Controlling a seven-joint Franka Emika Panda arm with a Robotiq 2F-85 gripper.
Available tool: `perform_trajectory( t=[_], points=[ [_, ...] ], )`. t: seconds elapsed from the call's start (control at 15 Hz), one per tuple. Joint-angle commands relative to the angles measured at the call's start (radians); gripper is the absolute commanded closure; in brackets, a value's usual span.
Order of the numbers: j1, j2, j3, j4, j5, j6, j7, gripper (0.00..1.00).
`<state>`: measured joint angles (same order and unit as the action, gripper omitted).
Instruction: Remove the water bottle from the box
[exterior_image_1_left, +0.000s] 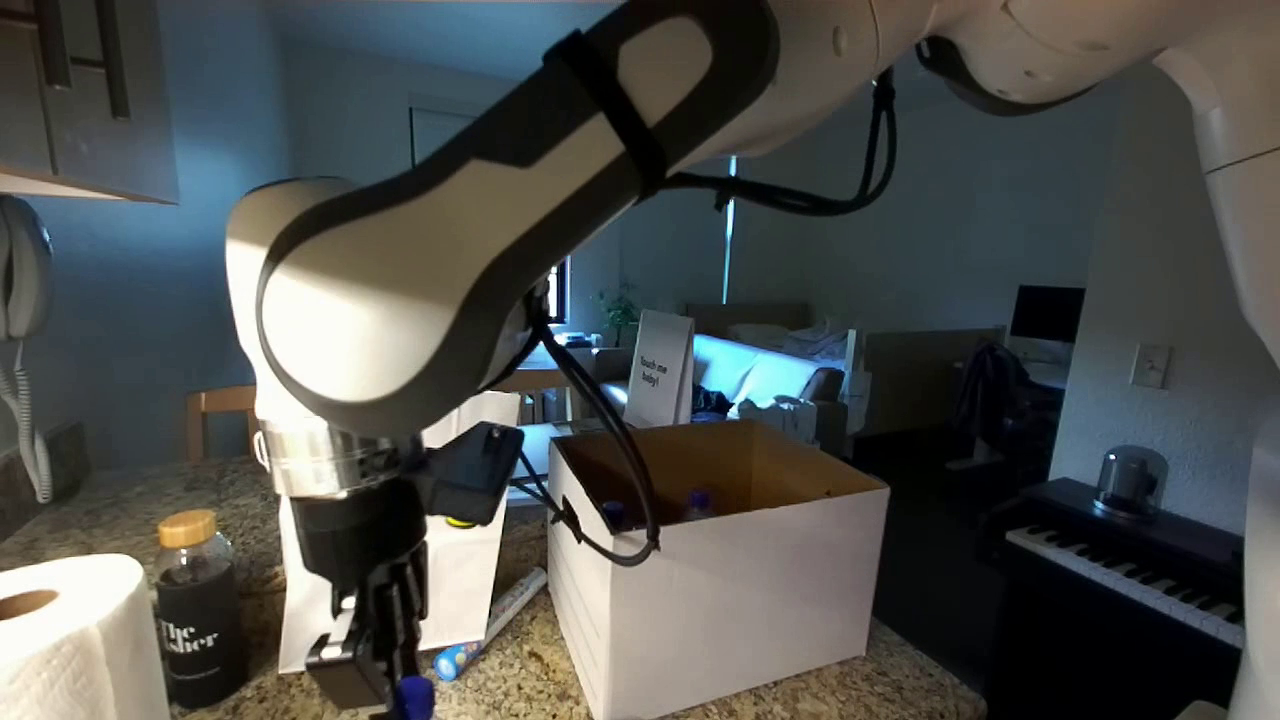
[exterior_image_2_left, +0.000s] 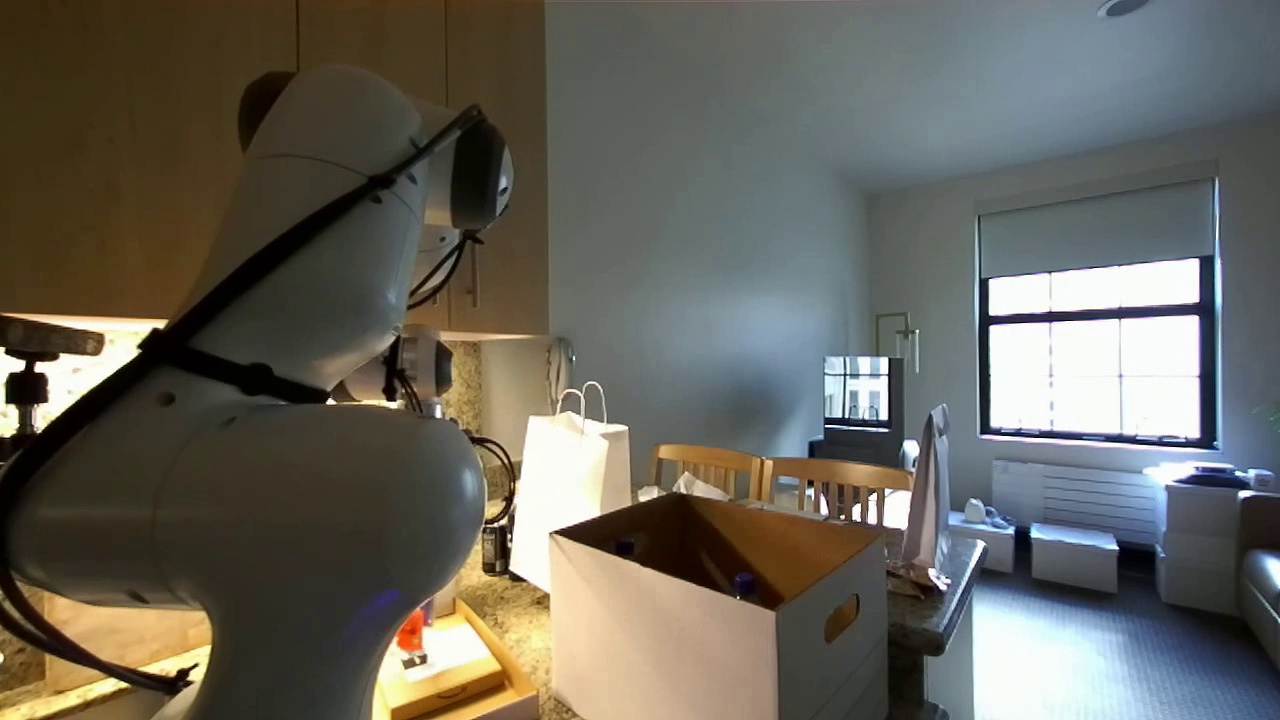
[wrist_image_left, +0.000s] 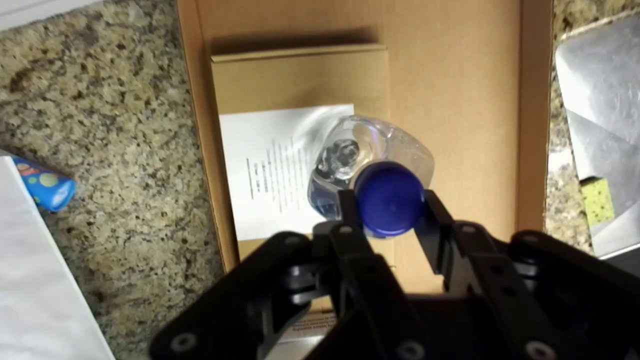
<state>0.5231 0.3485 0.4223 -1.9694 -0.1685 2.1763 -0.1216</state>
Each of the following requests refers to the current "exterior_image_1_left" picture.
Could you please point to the white computer monitor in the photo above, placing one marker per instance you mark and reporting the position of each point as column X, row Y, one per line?
column 1045, row 313

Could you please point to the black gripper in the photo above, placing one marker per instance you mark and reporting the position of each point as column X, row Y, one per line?
column 361, row 535

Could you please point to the white cardboard box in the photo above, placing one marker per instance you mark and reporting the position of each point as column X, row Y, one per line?
column 733, row 600

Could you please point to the wooden wall cabinet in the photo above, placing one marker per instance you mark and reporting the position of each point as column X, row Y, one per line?
column 105, row 122

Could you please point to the small green plant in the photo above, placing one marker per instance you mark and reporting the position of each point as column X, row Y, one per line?
column 619, row 316

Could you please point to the clear water bottle blue cap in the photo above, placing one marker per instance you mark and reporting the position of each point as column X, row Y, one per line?
column 414, row 698

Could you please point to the dark jar wooden lid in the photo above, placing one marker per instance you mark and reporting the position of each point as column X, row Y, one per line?
column 202, row 627

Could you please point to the white paper bag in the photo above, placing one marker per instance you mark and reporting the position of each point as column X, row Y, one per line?
column 462, row 584

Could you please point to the wooden chair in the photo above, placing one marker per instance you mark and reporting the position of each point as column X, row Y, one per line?
column 547, row 380
column 223, row 399

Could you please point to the flat grey strip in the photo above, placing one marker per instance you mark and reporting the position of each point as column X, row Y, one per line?
column 520, row 600

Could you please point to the dark coat on chair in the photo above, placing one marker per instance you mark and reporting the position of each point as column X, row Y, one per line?
column 1005, row 402

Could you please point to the white tent sign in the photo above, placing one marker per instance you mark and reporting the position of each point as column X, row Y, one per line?
column 663, row 373

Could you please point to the white light switch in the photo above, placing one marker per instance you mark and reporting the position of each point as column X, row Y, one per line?
column 1152, row 366

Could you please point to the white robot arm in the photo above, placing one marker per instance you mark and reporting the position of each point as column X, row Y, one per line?
column 402, row 293

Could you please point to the glass dome jar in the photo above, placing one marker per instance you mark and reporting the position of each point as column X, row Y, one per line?
column 1128, row 480

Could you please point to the black piano keyboard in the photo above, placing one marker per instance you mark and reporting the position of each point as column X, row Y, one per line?
column 1134, row 563

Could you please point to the white paper towel roll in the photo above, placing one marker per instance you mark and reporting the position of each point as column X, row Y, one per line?
column 80, row 655

